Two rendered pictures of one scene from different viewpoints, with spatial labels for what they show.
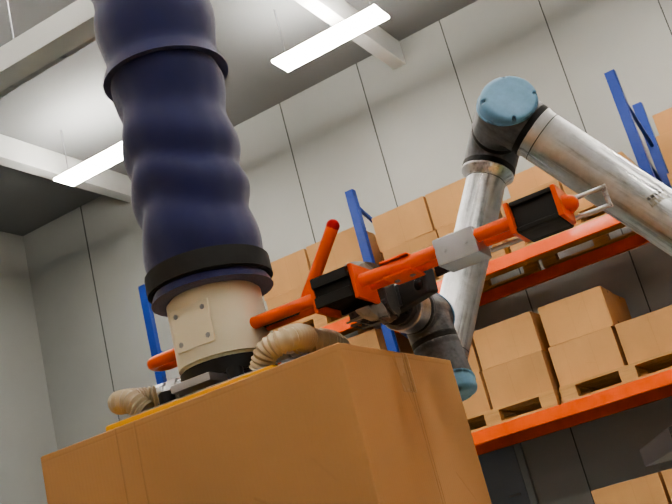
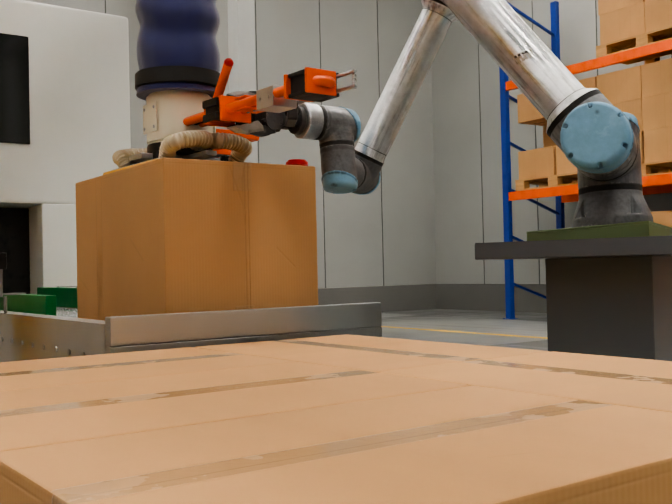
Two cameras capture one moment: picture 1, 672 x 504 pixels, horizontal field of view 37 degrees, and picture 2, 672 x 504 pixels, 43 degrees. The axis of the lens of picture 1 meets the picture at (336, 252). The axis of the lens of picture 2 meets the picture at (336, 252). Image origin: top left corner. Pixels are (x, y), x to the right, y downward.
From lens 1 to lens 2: 1.20 m
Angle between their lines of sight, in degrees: 33
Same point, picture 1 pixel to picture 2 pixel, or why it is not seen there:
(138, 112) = not seen: outside the picture
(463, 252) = (267, 104)
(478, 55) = not seen: outside the picture
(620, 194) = (496, 49)
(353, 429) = (161, 214)
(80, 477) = (85, 201)
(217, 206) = (173, 36)
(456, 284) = (383, 101)
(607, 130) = not seen: outside the picture
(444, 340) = (333, 148)
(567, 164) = (464, 17)
